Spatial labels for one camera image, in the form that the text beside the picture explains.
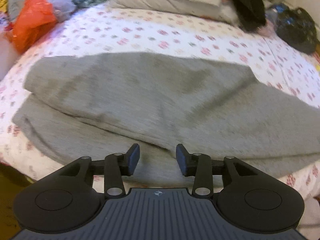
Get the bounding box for grey sweatpants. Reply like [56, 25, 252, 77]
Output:
[12, 52, 319, 186]

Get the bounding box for black garment on blanket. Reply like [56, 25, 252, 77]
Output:
[232, 0, 266, 32]

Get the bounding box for clear bag with pink cloth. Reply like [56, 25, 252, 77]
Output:
[265, 3, 289, 25]

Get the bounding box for black plastic bag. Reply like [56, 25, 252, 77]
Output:
[276, 8, 318, 54]

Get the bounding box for orange plastic bag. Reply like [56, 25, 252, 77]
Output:
[8, 0, 57, 54]

